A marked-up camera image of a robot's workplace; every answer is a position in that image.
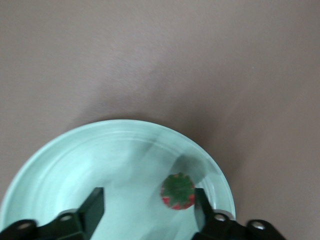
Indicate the red toy strawberry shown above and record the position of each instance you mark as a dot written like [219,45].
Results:
[177,187]

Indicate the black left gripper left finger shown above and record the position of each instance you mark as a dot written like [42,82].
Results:
[75,225]

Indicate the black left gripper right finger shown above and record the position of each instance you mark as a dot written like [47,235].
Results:
[225,230]

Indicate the brown table cover sheet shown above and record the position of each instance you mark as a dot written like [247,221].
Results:
[160,50]

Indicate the pale green round plate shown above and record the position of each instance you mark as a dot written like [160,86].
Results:
[75,162]

